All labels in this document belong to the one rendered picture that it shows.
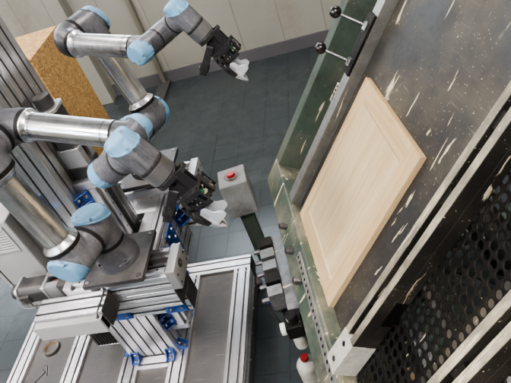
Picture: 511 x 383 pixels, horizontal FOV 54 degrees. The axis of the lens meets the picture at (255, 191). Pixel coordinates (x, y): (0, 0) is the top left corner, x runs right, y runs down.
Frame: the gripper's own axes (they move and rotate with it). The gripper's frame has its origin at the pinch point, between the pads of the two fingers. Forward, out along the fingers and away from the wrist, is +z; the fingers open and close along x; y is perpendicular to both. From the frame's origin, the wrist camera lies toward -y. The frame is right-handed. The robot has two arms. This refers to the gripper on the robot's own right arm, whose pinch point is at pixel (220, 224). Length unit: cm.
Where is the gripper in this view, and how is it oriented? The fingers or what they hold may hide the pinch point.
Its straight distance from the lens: 130.4
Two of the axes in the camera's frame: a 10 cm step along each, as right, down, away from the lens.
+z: 6.9, 5.6, 4.6
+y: 7.2, -4.9, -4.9
